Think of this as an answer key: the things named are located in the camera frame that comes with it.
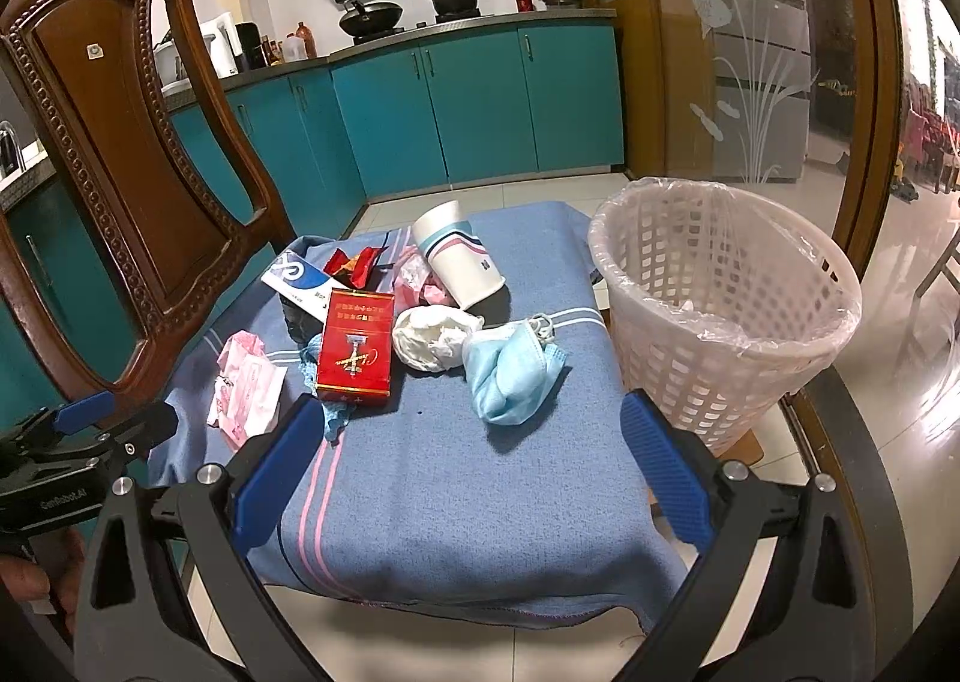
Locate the teal kitchen base cabinets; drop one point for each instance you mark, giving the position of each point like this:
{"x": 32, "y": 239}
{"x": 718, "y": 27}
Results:
{"x": 480, "y": 105}

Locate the carved wooden chair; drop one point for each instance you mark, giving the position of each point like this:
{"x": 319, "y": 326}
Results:
{"x": 97, "y": 127}

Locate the white tissue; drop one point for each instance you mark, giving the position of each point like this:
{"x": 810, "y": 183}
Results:
{"x": 427, "y": 341}

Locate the black kitchen appliance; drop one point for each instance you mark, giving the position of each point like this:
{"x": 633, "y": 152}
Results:
{"x": 251, "y": 46}

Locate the clear plastic bin liner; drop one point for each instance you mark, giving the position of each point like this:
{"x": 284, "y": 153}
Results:
{"x": 795, "y": 322}

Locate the person's left hand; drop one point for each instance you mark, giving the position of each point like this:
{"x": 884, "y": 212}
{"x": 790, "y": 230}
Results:
{"x": 41, "y": 577}

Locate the pink tissue packet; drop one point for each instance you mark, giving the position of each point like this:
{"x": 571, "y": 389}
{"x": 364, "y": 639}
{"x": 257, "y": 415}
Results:
{"x": 247, "y": 389}

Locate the clear plastic jug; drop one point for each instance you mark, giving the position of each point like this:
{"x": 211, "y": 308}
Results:
{"x": 292, "y": 48}

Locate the blue lace cloth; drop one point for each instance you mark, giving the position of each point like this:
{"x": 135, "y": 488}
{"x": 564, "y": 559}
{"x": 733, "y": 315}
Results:
{"x": 334, "y": 421}

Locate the crumpled pink plastic wrapper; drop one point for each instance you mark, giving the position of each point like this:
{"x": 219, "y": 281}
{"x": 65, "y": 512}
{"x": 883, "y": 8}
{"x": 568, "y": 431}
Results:
{"x": 412, "y": 277}

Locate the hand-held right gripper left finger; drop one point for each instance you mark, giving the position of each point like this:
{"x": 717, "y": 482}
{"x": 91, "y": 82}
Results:
{"x": 279, "y": 463}

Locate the white electric kettle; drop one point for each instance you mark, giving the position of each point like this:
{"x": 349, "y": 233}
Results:
{"x": 220, "y": 45}

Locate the white and blue carton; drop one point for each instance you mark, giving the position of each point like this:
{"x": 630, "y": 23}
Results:
{"x": 289, "y": 277}

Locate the red foil wrapper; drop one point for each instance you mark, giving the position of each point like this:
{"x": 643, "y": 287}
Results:
{"x": 364, "y": 269}

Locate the brown bottle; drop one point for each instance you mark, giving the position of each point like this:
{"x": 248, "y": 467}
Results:
{"x": 306, "y": 41}

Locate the frosted glass sliding door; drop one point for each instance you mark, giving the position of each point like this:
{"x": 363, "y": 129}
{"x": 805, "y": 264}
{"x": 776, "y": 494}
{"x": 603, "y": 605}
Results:
{"x": 757, "y": 52}

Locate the blue face mask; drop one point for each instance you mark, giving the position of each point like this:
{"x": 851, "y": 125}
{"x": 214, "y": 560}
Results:
{"x": 510, "y": 367}

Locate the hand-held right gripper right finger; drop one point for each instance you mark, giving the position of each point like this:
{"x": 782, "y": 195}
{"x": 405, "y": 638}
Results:
{"x": 666, "y": 472}

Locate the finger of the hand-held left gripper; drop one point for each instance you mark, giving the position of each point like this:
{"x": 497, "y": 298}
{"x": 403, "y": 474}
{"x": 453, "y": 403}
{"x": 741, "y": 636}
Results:
{"x": 142, "y": 425}
{"x": 82, "y": 410}

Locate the red cigarette box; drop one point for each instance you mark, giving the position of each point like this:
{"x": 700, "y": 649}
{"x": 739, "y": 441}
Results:
{"x": 354, "y": 352}

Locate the black wok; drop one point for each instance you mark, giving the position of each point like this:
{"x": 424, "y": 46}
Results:
{"x": 371, "y": 18}

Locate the black cooking pot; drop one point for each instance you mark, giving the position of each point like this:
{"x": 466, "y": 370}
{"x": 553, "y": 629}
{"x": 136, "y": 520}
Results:
{"x": 454, "y": 0}

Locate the white plastic waste basket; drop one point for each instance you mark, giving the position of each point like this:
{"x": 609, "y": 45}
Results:
{"x": 675, "y": 329}

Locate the blue striped blanket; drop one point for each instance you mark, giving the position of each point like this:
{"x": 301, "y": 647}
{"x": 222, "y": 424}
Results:
{"x": 465, "y": 502}

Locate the white paper cup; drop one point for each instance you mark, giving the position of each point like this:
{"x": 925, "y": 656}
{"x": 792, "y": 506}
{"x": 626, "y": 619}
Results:
{"x": 457, "y": 262}

